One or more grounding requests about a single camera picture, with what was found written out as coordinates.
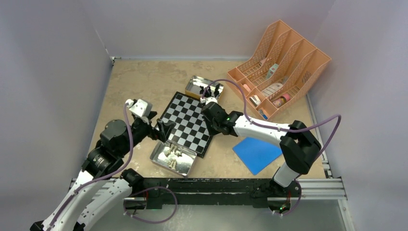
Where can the yellow metal tin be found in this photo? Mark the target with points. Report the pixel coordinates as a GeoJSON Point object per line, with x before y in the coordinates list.
{"type": "Point", "coordinates": [197, 84]}

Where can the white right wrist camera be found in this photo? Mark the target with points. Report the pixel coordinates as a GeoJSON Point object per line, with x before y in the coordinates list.
{"type": "Point", "coordinates": [206, 100]}

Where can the blue mat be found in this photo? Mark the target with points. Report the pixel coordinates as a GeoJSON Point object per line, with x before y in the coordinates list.
{"type": "Point", "coordinates": [256, 154]}

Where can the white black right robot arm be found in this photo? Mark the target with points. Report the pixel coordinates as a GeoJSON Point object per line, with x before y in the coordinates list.
{"type": "Point", "coordinates": [299, 146]}

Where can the pink desk file organizer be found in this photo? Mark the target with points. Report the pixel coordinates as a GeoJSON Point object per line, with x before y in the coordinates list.
{"type": "Point", "coordinates": [282, 70]}

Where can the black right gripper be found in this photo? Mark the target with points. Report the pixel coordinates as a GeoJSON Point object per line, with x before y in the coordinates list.
{"type": "Point", "coordinates": [211, 131]}

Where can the silver lilac metal tin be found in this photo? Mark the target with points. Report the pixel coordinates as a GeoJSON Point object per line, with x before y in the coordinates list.
{"type": "Point", "coordinates": [185, 163]}

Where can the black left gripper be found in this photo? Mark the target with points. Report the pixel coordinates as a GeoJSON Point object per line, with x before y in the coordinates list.
{"type": "Point", "coordinates": [164, 128]}

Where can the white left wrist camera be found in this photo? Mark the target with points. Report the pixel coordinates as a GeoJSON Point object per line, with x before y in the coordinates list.
{"type": "Point", "coordinates": [140, 109]}

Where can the black chess pieces pile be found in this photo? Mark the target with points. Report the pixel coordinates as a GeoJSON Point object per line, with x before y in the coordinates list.
{"type": "Point", "coordinates": [210, 91]}

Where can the black white chess board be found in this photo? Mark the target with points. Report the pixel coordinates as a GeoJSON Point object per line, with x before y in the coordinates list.
{"type": "Point", "coordinates": [190, 130]}

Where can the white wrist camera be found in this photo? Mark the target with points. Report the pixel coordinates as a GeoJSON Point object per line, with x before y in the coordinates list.
{"type": "Point", "coordinates": [206, 100]}
{"type": "Point", "coordinates": [140, 109]}

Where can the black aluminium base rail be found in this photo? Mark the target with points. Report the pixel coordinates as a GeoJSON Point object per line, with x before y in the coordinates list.
{"type": "Point", "coordinates": [153, 193]}

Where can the white chess pieces pile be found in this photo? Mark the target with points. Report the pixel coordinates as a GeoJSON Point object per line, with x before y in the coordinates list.
{"type": "Point", "coordinates": [172, 153]}

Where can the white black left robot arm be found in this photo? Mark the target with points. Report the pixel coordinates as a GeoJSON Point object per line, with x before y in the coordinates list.
{"type": "Point", "coordinates": [103, 180]}

